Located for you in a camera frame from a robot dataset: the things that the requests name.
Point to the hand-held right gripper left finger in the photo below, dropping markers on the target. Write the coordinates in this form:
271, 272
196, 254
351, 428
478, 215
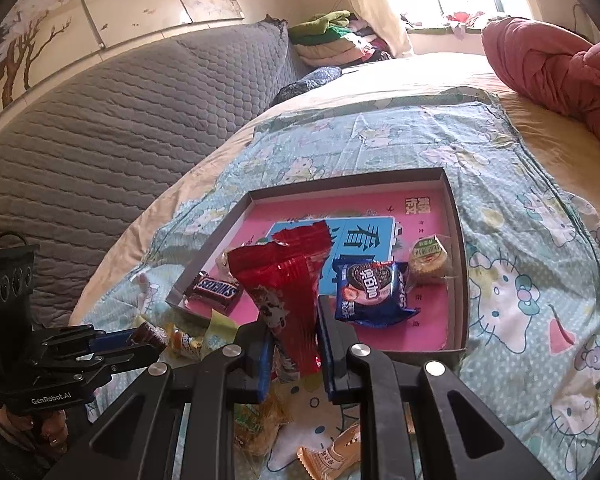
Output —
267, 360

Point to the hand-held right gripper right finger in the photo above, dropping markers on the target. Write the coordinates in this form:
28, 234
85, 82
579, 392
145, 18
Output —
329, 350

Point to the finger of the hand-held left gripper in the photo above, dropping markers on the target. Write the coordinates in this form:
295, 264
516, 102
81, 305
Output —
125, 362
111, 341

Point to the light green snack packet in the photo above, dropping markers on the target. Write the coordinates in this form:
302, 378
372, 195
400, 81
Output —
221, 332

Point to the clear bag of candies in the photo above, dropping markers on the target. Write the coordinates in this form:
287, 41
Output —
180, 342

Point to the blue cookie packet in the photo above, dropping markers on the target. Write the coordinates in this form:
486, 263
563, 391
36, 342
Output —
370, 291

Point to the red sausage packet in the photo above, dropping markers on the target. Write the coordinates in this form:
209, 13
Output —
285, 290

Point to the brown chocolate bar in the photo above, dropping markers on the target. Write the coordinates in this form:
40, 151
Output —
215, 290

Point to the shallow pink-lined cardboard box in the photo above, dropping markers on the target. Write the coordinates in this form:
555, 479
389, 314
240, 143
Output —
420, 310

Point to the tan biscuit packet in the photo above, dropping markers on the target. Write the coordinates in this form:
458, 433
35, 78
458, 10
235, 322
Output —
330, 456

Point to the clear round pastry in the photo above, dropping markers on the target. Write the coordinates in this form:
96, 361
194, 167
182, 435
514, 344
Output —
430, 257

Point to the person's left hand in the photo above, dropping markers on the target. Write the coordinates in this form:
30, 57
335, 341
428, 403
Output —
45, 426

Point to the grey quilted headboard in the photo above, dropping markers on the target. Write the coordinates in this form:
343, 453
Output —
105, 150

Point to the cartoon cat printed blanket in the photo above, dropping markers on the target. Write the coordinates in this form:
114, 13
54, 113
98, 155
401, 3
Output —
530, 260

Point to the dark blue patterned pillow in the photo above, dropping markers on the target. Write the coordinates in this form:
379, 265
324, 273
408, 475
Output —
310, 82

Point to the bed with beige sheet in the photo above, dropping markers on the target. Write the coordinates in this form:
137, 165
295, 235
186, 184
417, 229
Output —
555, 152

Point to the pile of folded clothes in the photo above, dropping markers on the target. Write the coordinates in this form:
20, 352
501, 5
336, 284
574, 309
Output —
330, 35

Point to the cream curtain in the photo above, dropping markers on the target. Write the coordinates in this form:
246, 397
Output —
370, 0

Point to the red quilt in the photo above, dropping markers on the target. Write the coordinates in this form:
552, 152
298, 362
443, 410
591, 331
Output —
545, 65

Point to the red clothes on windowsill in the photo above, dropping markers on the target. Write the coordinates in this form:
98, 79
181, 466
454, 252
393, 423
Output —
462, 17

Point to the tree print wall panel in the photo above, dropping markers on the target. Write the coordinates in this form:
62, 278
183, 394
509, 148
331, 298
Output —
80, 20

